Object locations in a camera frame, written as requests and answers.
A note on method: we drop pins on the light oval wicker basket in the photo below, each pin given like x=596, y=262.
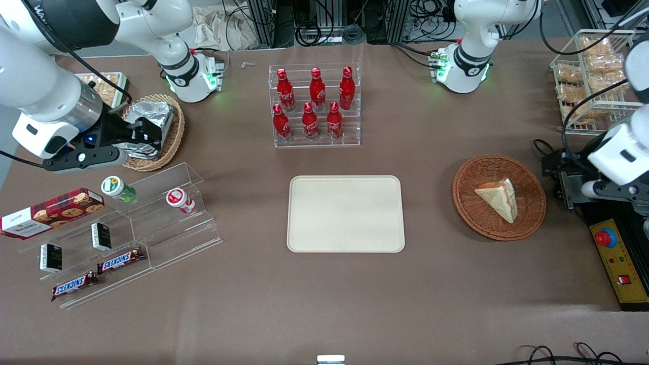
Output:
x=175, y=137

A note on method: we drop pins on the clear snack bag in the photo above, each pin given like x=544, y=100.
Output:
x=604, y=62
x=569, y=74
x=572, y=94
x=606, y=82
x=597, y=46
x=583, y=115

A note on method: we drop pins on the clear acrylic bottle rack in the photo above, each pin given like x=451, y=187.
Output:
x=350, y=126

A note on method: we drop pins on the yellow control panel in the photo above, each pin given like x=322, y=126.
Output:
x=626, y=263

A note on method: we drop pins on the triangle sandwich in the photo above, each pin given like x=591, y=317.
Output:
x=499, y=198

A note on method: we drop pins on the red cola bottle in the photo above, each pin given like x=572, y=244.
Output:
x=310, y=124
x=317, y=91
x=334, y=123
x=286, y=94
x=281, y=125
x=347, y=91

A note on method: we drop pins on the black machine base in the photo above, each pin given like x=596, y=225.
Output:
x=596, y=213

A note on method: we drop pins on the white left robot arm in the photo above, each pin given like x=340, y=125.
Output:
x=471, y=61

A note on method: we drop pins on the small white device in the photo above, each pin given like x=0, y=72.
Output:
x=330, y=360

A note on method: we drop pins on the black metal bracket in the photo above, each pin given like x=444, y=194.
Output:
x=570, y=195

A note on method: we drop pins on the red emergency stop button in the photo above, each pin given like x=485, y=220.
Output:
x=605, y=238

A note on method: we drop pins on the clear acrylic stepped shelf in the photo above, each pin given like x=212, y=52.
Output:
x=167, y=238

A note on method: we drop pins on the silver foil packet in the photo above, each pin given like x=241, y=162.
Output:
x=152, y=111
x=134, y=151

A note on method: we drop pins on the small black chocolate box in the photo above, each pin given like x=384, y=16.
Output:
x=50, y=257
x=101, y=236

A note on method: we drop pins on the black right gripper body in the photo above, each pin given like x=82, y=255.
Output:
x=114, y=130

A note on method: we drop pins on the aluminium frame rack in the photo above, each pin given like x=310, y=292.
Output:
x=263, y=20

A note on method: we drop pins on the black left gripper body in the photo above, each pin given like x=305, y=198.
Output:
x=567, y=167

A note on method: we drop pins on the small clear plastic piece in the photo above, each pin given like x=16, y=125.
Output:
x=248, y=64

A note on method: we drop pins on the beige plastic tray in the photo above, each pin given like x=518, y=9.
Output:
x=346, y=214

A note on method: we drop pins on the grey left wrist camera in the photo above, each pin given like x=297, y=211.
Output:
x=616, y=190

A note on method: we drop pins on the clear box of crackers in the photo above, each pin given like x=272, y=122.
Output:
x=104, y=86

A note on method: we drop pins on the green small drink bottle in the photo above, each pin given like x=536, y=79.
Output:
x=115, y=187

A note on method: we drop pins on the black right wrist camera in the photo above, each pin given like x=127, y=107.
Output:
x=83, y=159

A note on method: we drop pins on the beige cloth bag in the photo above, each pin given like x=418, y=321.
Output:
x=228, y=30

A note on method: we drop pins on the Snickers chocolate bar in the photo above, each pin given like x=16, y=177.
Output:
x=73, y=286
x=120, y=260

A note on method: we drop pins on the red small drink bottle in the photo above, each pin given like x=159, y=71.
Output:
x=178, y=198

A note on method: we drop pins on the red tartan cookie box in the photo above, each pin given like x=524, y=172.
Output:
x=50, y=213

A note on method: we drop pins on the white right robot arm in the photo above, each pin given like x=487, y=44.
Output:
x=40, y=86

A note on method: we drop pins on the brown round wicker basket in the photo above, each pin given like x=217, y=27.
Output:
x=499, y=167

